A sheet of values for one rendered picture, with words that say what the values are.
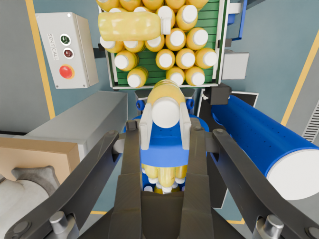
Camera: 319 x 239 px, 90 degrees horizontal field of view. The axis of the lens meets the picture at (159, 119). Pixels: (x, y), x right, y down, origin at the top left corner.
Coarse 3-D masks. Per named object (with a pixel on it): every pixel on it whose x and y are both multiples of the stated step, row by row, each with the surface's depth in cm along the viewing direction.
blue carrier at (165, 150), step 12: (156, 132) 49; (168, 132) 49; (180, 132) 48; (156, 144) 43; (168, 144) 42; (180, 144) 42; (144, 156) 44; (156, 156) 43; (168, 156) 42; (180, 156) 43; (144, 180) 75
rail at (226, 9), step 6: (228, 0) 50; (228, 6) 50; (222, 24) 54; (222, 30) 54; (222, 36) 55; (222, 42) 55; (222, 48) 55; (222, 54) 56; (222, 60) 57; (216, 78) 61
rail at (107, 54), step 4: (100, 8) 51; (100, 12) 52; (108, 52) 57; (108, 56) 57; (108, 60) 57; (108, 64) 58; (108, 68) 58; (108, 72) 59; (112, 72) 61; (112, 76) 61; (112, 80) 61; (112, 84) 61
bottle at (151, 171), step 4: (144, 164) 59; (144, 168) 60; (148, 168) 58; (152, 168) 58; (156, 168) 58; (148, 172) 59; (152, 172) 58; (156, 172) 58; (148, 176) 60; (152, 176) 59; (156, 176) 60
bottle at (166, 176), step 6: (162, 168) 53; (168, 168) 52; (174, 168) 54; (162, 174) 54; (168, 174) 53; (174, 174) 55; (162, 180) 55; (168, 180) 54; (174, 180) 56; (162, 186) 58; (168, 186) 56
